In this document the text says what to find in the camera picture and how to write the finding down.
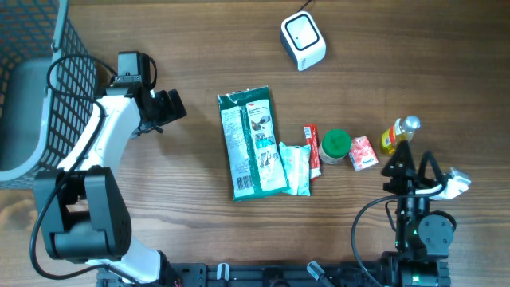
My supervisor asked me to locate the black right camera cable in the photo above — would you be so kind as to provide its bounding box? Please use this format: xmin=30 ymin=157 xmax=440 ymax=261
xmin=350 ymin=183 xmax=447 ymax=286

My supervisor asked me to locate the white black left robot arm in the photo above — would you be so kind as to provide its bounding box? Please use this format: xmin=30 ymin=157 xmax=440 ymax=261
xmin=29 ymin=51 xmax=186 ymax=286

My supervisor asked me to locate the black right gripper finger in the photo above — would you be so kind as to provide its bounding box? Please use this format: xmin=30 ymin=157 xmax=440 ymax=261
xmin=381 ymin=140 xmax=417 ymax=179
xmin=418 ymin=151 xmax=445 ymax=187

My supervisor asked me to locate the teal wipes packet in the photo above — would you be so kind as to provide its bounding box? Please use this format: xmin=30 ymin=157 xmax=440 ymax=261
xmin=279 ymin=142 xmax=311 ymax=196

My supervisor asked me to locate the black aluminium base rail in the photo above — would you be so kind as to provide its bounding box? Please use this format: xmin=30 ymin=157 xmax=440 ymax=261
xmin=96 ymin=261 xmax=452 ymax=287

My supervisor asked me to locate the green lidded jar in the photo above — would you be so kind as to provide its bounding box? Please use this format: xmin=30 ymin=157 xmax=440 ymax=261
xmin=319 ymin=129 xmax=351 ymax=165

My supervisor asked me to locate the green sponge package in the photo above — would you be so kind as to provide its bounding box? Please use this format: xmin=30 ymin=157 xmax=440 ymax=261
xmin=218 ymin=86 xmax=288 ymax=202

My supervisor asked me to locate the black camera cable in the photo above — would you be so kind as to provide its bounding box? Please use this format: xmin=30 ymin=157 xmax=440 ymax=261
xmin=29 ymin=54 xmax=132 ymax=282
xmin=350 ymin=183 xmax=447 ymax=286

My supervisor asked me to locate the yellow dish soap bottle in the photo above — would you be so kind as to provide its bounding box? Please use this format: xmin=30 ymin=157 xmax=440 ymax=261
xmin=379 ymin=115 xmax=421 ymax=155

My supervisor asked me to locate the white barcode scanner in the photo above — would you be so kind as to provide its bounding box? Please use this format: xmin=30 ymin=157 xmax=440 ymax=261
xmin=280 ymin=11 xmax=327 ymax=72

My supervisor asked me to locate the red patterned small carton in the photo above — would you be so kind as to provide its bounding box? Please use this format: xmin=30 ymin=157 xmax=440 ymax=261
xmin=349 ymin=136 xmax=379 ymax=171

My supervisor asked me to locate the black left camera cable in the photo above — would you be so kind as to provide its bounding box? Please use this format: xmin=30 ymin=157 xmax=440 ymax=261
xmin=29 ymin=54 xmax=132 ymax=282

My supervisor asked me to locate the dark grey mesh basket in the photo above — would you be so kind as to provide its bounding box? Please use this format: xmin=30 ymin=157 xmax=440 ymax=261
xmin=1 ymin=1 xmax=98 ymax=189

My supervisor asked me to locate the red stick packet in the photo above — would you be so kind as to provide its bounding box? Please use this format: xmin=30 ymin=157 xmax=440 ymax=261
xmin=304 ymin=124 xmax=321 ymax=182

